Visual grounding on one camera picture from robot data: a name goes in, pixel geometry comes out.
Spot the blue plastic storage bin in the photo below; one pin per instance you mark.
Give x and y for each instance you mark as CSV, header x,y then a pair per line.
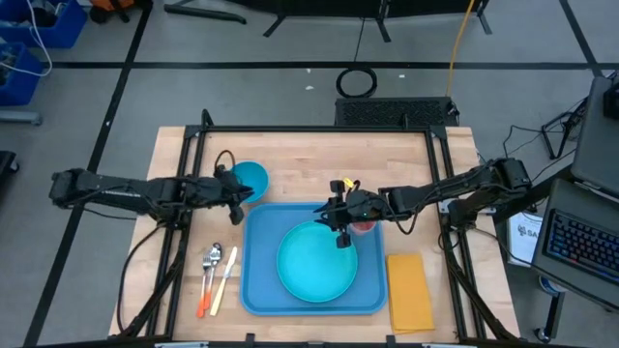
x,y
63,29
19,84

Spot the blue plastic bowl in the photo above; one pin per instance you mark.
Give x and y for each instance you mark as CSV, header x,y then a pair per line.
x,y
254,176

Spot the grey closed laptop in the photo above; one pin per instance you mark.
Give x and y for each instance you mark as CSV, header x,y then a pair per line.
x,y
597,140

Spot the teal round plate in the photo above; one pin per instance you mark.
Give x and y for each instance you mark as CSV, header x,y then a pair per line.
x,y
314,266

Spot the black floor base bar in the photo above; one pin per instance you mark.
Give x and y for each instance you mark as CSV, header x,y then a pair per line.
x,y
203,13

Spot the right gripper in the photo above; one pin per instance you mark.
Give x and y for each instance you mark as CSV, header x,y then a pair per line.
x,y
348,208

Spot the grey metal foot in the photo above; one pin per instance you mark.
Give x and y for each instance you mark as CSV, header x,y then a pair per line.
x,y
19,117

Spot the yellow cloth napkin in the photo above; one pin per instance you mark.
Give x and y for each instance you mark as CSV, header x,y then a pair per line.
x,y
410,295

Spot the pink plastic cup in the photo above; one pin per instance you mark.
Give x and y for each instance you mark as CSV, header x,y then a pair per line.
x,y
362,227

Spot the blue plastic serving tray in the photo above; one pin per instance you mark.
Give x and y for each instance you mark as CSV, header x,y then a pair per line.
x,y
261,270

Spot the orange and black vacuum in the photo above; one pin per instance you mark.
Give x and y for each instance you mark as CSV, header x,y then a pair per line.
x,y
113,5

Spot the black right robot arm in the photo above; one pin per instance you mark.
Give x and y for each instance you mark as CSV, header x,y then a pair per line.
x,y
459,186

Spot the black aluminium table frame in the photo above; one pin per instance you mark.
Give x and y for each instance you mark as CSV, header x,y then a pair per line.
x,y
314,129

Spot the black laptop with lit keyboard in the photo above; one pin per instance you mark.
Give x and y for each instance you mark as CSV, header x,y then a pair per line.
x,y
580,241

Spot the white printed paper sheet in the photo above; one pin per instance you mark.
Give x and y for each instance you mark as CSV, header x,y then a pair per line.
x,y
524,237

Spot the black rolling stand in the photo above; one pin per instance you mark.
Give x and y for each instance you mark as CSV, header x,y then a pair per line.
x,y
551,314

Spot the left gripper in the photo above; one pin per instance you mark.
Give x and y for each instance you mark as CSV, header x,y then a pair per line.
x,y
225,191

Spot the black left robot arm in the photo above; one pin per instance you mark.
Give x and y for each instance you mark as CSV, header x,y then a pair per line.
x,y
121,191

